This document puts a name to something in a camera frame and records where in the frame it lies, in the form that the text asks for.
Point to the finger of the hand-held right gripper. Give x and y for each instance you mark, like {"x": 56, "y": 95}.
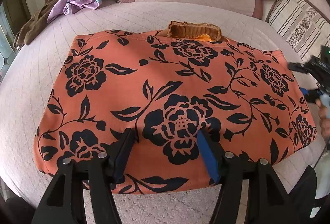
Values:
{"x": 299, "y": 67}
{"x": 310, "y": 95}

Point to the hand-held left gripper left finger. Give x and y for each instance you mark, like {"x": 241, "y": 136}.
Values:
{"x": 121, "y": 159}

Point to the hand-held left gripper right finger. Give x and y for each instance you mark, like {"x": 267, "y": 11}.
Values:
{"x": 208, "y": 159}

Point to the orange black floral blouse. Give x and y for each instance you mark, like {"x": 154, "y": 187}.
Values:
{"x": 167, "y": 100}

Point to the person's right hand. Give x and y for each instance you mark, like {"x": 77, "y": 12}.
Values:
{"x": 324, "y": 121}

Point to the striped floral cushion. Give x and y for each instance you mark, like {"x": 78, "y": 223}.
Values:
{"x": 296, "y": 20}

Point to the pink quilted bed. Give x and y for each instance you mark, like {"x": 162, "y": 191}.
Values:
{"x": 23, "y": 100}

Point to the stained glass window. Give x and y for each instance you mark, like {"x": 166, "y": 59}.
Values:
{"x": 6, "y": 54}

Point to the brown garment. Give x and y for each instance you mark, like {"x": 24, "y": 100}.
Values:
{"x": 38, "y": 20}

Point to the purple floral cloth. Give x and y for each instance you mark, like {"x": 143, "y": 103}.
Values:
{"x": 80, "y": 0}

